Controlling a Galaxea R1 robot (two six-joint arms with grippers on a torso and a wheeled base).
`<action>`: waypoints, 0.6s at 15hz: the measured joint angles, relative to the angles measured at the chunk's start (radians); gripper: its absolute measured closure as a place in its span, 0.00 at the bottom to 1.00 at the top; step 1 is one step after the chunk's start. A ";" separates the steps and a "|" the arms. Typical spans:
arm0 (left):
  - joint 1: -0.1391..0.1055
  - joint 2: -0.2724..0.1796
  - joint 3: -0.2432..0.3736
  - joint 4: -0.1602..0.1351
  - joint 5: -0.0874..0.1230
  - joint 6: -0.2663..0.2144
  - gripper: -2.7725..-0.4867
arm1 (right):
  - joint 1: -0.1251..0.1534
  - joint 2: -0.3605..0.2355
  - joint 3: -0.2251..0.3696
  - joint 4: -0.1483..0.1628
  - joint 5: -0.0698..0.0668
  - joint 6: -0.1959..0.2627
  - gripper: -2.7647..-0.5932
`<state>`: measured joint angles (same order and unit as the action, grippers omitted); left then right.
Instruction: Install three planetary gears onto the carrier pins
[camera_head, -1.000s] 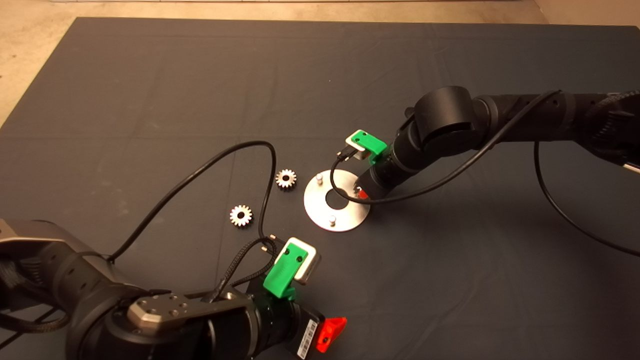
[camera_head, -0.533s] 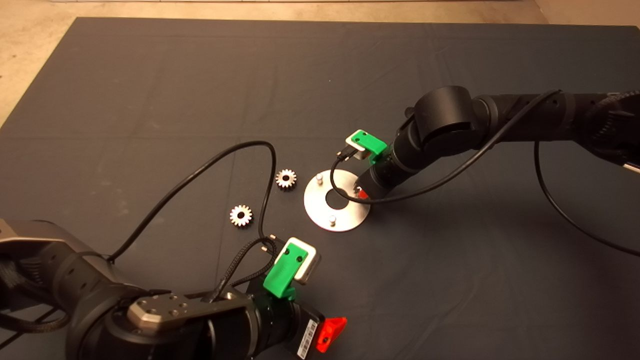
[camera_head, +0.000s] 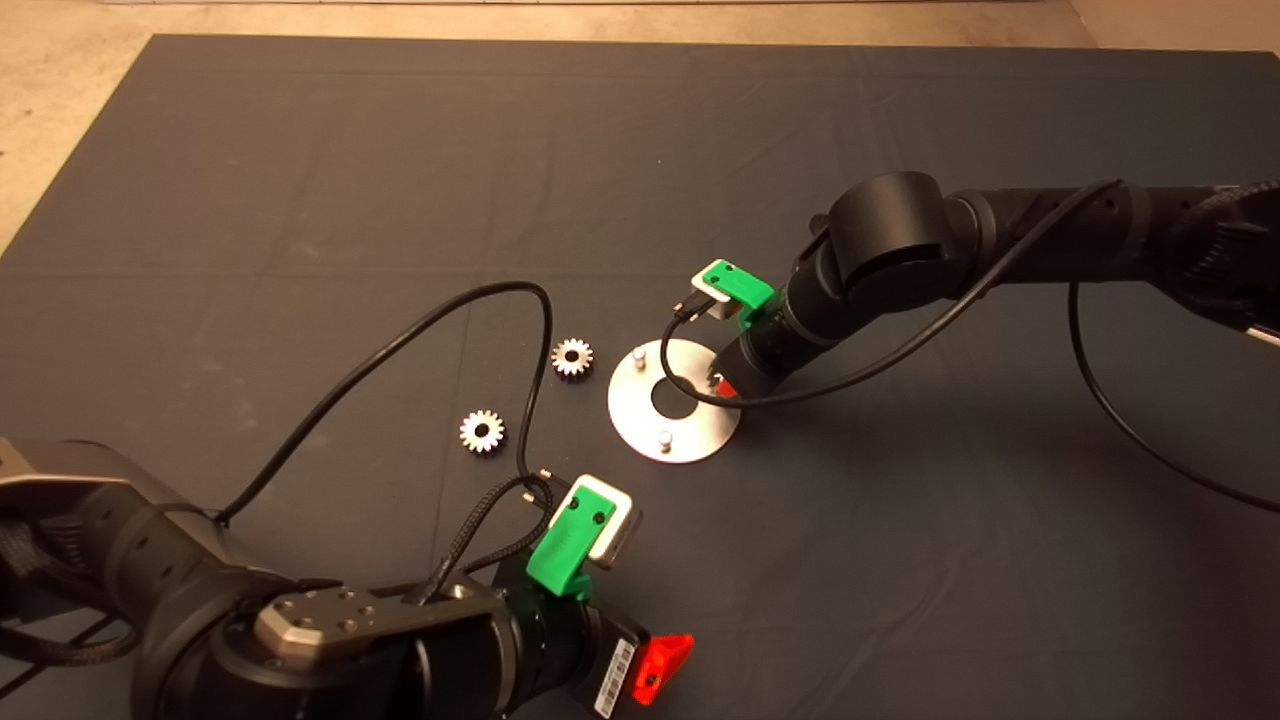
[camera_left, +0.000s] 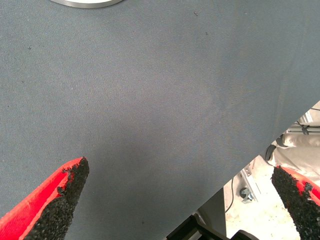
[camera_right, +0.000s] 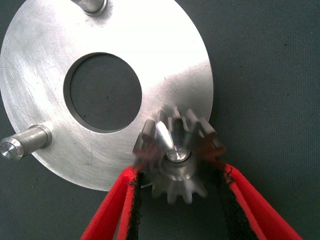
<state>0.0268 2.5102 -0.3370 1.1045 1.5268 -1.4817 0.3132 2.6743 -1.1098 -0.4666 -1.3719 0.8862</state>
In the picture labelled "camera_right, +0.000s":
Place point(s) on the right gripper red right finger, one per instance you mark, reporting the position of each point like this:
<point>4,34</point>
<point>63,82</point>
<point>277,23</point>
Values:
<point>250,212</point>

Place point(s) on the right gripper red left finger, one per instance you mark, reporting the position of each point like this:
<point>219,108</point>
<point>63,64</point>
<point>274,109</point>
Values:
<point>110,212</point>

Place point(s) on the steel planetary gear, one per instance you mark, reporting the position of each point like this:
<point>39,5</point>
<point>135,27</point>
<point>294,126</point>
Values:
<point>180,175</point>

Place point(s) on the round metal carrier plate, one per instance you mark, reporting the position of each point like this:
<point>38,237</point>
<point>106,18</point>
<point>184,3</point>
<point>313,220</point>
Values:
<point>37,75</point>

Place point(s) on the dark grey table cloth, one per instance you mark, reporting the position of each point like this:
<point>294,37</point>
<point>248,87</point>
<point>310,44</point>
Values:
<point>262,75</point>

